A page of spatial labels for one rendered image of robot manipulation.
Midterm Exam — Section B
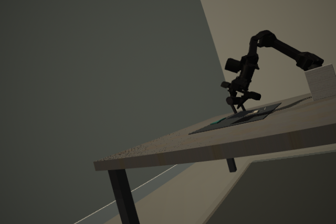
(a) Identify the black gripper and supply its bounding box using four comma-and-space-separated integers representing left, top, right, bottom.
220, 75, 261, 109

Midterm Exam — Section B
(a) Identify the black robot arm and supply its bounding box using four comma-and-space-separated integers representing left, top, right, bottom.
225, 30, 324, 91

